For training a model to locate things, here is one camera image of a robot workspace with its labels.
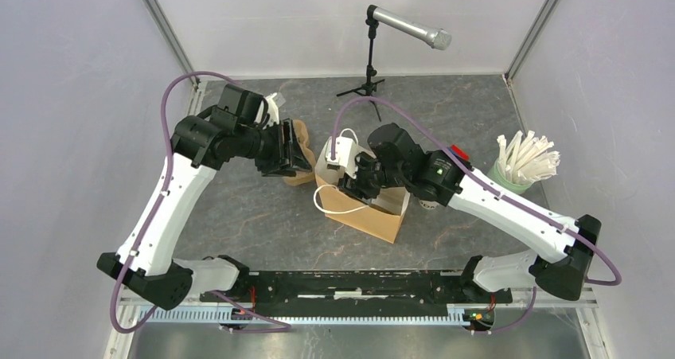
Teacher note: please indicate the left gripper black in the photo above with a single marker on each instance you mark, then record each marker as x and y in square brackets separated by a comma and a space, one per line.
[287, 156]

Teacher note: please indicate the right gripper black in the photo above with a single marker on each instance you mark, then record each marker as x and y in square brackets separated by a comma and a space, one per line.
[356, 185]

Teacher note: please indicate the brown paper bag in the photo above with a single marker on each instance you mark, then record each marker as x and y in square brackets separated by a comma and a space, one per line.
[381, 216]

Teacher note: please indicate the white paper cup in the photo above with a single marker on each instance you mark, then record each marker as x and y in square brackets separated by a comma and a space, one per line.
[428, 204]

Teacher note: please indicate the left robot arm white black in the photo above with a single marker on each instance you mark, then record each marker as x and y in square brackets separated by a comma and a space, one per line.
[243, 124]

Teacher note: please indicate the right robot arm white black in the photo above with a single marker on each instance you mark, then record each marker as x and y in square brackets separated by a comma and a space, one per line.
[559, 248]

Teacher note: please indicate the blue red block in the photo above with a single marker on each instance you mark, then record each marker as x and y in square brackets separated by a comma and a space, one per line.
[457, 152]

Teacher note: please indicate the black microphone tripod stand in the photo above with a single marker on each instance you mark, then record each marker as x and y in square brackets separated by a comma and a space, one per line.
[370, 85]

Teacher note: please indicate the green cup holder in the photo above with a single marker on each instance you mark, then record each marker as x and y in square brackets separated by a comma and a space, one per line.
[497, 177]

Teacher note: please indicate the white wrapped straws bundle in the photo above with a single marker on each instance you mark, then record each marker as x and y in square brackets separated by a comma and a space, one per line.
[527, 157]

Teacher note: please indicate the silver microphone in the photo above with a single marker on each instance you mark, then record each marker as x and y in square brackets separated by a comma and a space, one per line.
[436, 38]

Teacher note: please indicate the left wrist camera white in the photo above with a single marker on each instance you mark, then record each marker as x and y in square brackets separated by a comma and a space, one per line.
[268, 114]

